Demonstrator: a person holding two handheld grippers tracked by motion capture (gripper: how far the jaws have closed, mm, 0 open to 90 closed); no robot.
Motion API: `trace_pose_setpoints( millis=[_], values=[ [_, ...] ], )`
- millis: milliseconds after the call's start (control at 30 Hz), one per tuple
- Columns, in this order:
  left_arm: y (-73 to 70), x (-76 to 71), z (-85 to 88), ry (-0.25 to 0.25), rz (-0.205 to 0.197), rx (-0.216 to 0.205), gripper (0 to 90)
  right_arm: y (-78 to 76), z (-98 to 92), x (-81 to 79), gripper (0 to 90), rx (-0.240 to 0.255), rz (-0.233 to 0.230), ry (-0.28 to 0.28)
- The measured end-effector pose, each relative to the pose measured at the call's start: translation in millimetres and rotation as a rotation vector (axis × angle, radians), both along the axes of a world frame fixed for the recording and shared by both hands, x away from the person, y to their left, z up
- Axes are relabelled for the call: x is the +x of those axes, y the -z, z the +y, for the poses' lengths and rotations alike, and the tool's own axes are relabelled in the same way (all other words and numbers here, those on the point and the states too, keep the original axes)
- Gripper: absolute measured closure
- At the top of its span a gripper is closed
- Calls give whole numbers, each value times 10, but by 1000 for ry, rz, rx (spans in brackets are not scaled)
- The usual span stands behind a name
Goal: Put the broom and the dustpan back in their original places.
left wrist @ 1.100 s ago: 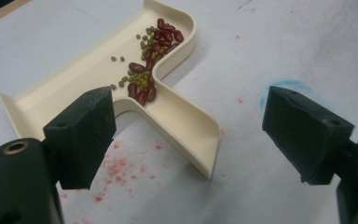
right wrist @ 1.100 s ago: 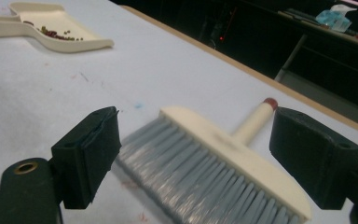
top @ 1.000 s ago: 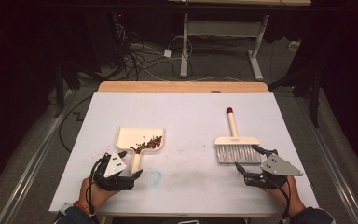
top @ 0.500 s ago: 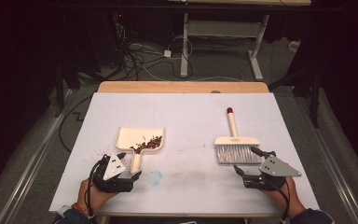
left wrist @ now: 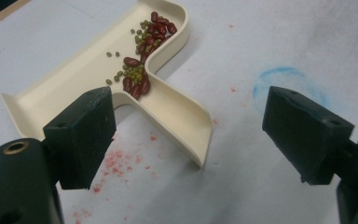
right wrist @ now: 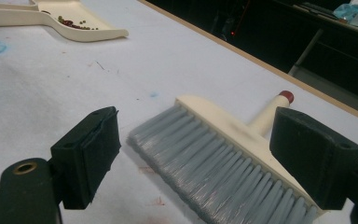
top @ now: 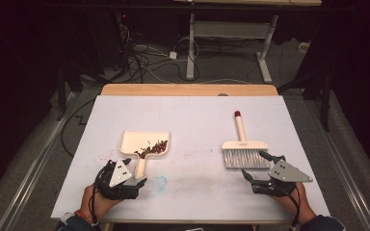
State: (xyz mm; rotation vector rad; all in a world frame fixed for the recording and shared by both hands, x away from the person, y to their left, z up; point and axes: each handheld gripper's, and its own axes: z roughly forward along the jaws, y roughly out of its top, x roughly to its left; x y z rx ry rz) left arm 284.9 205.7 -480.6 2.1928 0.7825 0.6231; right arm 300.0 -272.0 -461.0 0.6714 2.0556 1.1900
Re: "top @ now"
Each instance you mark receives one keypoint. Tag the metal floor rail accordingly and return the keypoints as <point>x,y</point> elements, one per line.
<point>343,160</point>
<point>35,166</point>

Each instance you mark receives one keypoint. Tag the cream hand brush red cap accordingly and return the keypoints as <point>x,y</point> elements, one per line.
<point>245,150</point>

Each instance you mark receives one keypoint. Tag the pile of red beans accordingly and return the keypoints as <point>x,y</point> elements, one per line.
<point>155,148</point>

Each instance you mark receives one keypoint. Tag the white power adapter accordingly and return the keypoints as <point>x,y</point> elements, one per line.
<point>172,55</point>

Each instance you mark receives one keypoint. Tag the person's right hand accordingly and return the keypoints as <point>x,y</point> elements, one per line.
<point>297,205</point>

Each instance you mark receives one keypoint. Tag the black stand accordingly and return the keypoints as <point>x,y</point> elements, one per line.
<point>61,93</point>
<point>325,102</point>

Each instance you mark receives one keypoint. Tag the small white floor box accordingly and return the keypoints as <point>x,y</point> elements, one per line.
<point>303,47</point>

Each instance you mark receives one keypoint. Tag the white metal desk frame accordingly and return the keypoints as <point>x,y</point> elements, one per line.
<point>191,48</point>

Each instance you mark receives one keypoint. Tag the white board table cover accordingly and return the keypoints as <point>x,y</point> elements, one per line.
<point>189,115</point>

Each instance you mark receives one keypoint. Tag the person's left hand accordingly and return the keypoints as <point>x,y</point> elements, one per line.
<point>101,205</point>

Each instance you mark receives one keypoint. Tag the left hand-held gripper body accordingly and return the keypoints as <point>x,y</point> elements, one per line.
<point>120,173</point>

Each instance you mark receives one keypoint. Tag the cream plastic dustpan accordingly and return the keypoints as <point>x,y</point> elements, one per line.
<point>141,144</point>

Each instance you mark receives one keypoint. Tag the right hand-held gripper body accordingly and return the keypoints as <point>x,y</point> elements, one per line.
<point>287,171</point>

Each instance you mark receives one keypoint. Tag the wooden table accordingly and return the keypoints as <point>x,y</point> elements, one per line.
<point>189,89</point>

